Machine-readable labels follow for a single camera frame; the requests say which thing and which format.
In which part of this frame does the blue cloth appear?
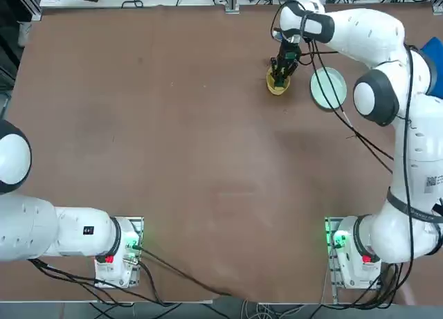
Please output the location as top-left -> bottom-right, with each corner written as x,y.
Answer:
418,36 -> 443,57

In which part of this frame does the small yellow bowl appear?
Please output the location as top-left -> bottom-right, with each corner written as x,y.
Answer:
265,66 -> 291,96

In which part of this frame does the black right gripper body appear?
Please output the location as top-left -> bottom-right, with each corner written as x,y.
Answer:
275,38 -> 301,66

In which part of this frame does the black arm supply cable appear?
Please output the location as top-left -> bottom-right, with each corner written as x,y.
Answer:
27,258 -> 167,306

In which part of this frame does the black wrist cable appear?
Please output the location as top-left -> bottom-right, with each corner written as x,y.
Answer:
270,0 -> 416,261

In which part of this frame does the pale green round plate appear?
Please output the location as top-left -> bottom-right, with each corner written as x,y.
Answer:
309,66 -> 348,111

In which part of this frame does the black base power cable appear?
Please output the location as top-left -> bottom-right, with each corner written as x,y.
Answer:
137,245 -> 239,298

